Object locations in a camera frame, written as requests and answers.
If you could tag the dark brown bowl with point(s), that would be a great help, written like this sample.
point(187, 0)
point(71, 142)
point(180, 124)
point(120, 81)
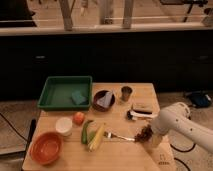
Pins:
point(99, 95)

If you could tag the dark purple grape bunch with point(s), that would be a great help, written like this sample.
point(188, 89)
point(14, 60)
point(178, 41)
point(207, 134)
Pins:
point(144, 135)

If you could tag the silver metal fork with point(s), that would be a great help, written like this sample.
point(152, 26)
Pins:
point(110, 135)

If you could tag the orange plastic bowl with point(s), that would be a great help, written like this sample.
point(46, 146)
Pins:
point(45, 149)

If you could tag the grey folded cloth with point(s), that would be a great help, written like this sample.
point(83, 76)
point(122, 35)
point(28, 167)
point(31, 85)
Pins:
point(105, 101)

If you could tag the small metal cup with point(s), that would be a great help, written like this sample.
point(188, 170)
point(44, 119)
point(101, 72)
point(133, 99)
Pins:
point(126, 92)

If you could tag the green plastic tray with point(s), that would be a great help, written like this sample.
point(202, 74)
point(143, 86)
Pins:
point(56, 93)

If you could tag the blue object on floor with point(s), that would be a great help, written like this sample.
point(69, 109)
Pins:
point(200, 99)

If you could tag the green chili pepper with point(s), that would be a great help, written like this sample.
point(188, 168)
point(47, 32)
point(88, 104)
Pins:
point(86, 137)

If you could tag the teal green sponge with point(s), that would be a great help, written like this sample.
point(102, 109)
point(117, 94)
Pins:
point(78, 98)

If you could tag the yellow corn cob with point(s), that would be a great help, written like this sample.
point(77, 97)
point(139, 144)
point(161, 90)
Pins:
point(93, 145)

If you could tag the orange tomato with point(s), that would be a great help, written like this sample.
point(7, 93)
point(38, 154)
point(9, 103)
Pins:
point(78, 118)

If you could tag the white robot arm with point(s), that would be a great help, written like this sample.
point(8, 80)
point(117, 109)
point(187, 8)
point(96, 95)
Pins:
point(175, 117)

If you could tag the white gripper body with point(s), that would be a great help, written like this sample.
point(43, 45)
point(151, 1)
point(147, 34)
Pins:
point(155, 140)

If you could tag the white round lidded container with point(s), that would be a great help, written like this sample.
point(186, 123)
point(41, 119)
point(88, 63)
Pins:
point(64, 126)

